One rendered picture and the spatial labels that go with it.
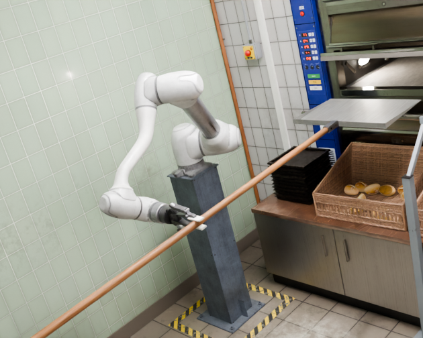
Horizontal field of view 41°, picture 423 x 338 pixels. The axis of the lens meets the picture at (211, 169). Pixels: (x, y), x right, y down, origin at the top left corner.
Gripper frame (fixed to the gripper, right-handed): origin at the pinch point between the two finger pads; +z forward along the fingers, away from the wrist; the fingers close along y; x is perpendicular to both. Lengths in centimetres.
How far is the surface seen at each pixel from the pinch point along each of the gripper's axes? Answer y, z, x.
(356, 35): -29, -15, -154
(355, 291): 103, -4, -95
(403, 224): 57, 28, -103
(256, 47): -27, -87, -151
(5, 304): 47, -121, 49
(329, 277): 99, -21, -95
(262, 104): 14, -97, -153
